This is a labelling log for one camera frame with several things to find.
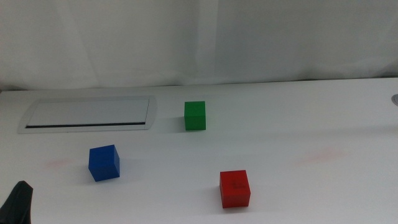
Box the red cube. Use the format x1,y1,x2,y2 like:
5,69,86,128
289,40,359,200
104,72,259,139
219,169,251,209

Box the green cube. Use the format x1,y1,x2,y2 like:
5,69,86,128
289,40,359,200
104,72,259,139
183,100,206,131

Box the blue cube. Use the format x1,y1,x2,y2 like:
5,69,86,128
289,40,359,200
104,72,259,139
88,144,121,182

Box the grey table cable hatch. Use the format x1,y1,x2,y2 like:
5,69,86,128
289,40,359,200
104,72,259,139
17,95,158,134

